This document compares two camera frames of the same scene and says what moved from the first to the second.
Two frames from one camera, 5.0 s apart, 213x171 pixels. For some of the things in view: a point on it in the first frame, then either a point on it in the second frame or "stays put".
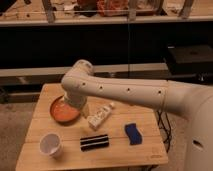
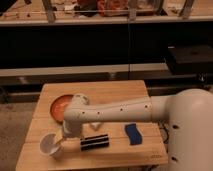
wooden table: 103,135 stays put
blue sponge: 133,133 stays put
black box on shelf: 187,60 stays put
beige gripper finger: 86,111 → 59,135
